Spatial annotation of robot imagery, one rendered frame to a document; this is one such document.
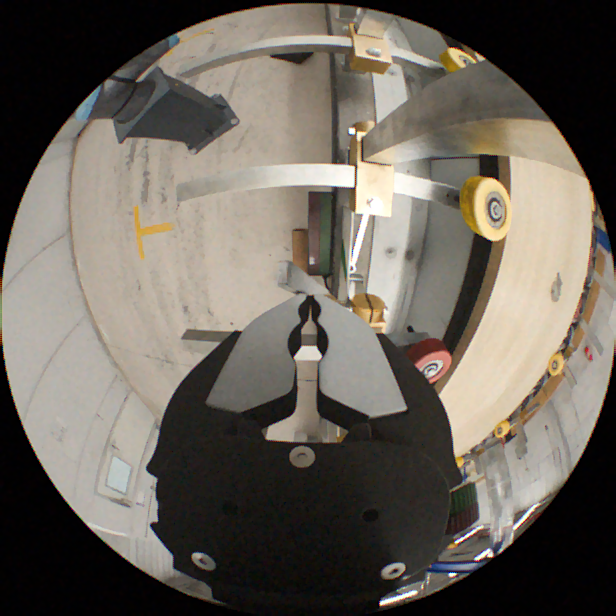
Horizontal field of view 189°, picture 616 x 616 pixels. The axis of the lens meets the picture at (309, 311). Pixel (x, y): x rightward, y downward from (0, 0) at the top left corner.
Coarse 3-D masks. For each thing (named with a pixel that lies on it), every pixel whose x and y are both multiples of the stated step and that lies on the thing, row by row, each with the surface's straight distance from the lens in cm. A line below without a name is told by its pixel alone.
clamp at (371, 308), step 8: (360, 296) 31; (368, 296) 31; (376, 296) 31; (352, 304) 29; (360, 304) 29; (368, 304) 29; (376, 304) 29; (384, 304) 30; (360, 312) 28; (368, 312) 28; (376, 312) 28; (384, 312) 31; (368, 320) 29; (376, 320) 29; (384, 320) 30; (384, 328) 30
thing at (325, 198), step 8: (328, 200) 39; (328, 208) 40; (328, 216) 40; (328, 224) 40; (320, 232) 40; (328, 232) 40; (320, 240) 41; (328, 240) 41; (320, 248) 41; (328, 248) 41; (320, 256) 42; (328, 256) 42; (320, 264) 42; (328, 264) 42; (320, 272) 43
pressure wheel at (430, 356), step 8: (408, 328) 41; (416, 344) 34; (424, 344) 33; (432, 344) 33; (440, 344) 34; (408, 352) 34; (416, 352) 33; (424, 352) 32; (432, 352) 32; (440, 352) 33; (448, 352) 35; (416, 360) 32; (424, 360) 32; (432, 360) 33; (440, 360) 35; (448, 360) 35; (424, 368) 34; (432, 368) 34; (440, 368) 36; (432, 376) 37; (440, 376) 38
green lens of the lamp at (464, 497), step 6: (468, 486) 21; (474, 486) 22; (456, 492) 20; (462, 492) 20; (468, 492) 21; (474, 492) 21; (456, 498) 20; (462, 498) 20; (468, 498) 21; (474, 498) 21; (450, 504) 20; (456, 504) 20; (462, 504) 20; (468, 504) 21; (450, 510) 20; (456, 510) 20
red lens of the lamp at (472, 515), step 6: (474, 504) 21; (468, 510) 21; (474, 510) 21; (456, 516) 20; (462, 516) 20; (468, 516) 21; (474, 516) 21; (450, 522) 20; (456, 522) 20; (462, 522) 20; (468, 522) 21; (474, 522) 22; (450, 528) 20; (456, 528) 20; (462, 528) 21; (450, 534) 20
